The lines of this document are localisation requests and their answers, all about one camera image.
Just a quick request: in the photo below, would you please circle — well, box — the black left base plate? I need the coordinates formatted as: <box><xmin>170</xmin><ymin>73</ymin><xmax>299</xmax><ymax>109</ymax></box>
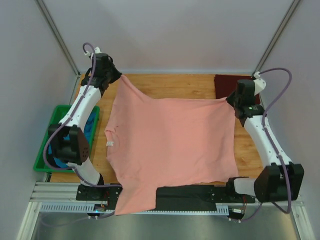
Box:
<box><xmin>75</xmin><ymin>184</ymin><xmax>122</xmax><ymax>201</ymax></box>

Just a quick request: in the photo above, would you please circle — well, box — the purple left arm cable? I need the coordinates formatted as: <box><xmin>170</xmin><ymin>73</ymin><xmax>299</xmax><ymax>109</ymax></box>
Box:
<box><xmin>39</xmin><ymin>42</ymin><xmax>118</xmax><ymax>228</ymax></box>

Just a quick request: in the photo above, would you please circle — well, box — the folded maroon t-shirt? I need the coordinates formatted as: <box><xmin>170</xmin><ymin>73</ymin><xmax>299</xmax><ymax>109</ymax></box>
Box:
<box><xmin>211</xmin><ymin>74</ymin><xmax>253</xmax><ymax>108</ymax></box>

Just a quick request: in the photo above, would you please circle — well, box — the aluminium frame post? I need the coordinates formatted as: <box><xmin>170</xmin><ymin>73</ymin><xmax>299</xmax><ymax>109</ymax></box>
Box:
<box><xmin>34</xmin><ymin>0</ymin><xmax>80</xmax><ymax>77</ymax></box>
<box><xmin>251</xmin><ymin>0</ymin><xmax>302</xmax><ymax>76</ymax></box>

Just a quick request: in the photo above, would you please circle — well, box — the blue t-shirt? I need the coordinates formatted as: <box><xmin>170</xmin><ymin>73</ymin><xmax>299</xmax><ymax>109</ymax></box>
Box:
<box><xmin>44</xmin><ymin>111</ymin><xmax>99</xmax><ymax>170</ymax></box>

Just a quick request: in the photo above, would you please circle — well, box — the green plastic bin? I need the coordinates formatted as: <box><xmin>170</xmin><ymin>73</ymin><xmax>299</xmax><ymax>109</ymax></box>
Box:
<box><xmin>33</xmin><ymin>104</ymin><xmax>101</xmax><ymax>175</ymax></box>

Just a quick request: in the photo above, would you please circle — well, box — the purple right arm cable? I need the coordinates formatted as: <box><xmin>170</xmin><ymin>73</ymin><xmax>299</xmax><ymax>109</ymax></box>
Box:
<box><xmin>228</xmin><ymin>67</ymin><xmax>294</xmax><ymax>224</ymax></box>

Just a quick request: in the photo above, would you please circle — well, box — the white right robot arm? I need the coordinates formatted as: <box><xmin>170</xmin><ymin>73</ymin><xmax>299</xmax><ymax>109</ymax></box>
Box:
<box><xmin>226</xmin><ymin>78</ymin><xmax>305</xmax><ymax>203</ymax></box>

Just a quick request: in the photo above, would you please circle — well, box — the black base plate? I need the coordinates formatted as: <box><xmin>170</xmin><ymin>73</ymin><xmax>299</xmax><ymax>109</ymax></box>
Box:
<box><xmin>209</xmin><ymin>185</ymin><xmax>256</xmax><ymax>204</ymax></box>
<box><xmin>75</xmin><ymin>184</ymin><xmax>122</xmax><ymax>201</ymax></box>

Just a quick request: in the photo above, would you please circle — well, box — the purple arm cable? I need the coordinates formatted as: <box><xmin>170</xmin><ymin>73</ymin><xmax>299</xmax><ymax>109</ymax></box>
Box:
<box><xmin>39</xmin><ymin>42</ymin><xmax>118</xmax><ymax>228</ymax></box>
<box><xmin>228</xmin><ymin>67</ymin><xmax>294</xmax><ymax>224</ymax></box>

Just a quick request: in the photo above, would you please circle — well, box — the pink t-shirt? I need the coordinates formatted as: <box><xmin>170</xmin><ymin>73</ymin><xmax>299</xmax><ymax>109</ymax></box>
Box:
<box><xmin>104</xmin><ymin>75</ymin><xmax>239</xmax><ymax>215</ymax></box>

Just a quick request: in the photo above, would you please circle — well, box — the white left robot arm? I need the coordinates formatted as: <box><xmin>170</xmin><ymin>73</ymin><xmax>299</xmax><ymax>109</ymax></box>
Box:
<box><xmin>42</xmin><ymin>42</ymin><xmax>122</xmax><ymax>188</ymax></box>

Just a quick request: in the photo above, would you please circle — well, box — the right aluminium frame post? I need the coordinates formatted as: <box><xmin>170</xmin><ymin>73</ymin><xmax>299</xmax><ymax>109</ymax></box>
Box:
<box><xmin>251</xmin><ymin>0</ymin><xmax>302</xmax><ymax>76</ymax></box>

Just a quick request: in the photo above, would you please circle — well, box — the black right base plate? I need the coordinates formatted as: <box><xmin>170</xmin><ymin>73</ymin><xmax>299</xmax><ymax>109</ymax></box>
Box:
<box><xmin>209</xmin><ymin>185</ymin><xmax>256</xmax><ymax>204</ymax></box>

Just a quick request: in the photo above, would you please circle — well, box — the left aluminium frame post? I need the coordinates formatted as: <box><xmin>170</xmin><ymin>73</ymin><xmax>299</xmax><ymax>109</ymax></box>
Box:
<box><xmin>34</xmin><ymin>0</ymin><xmax>80</xmax><ymax>77</ymax></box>

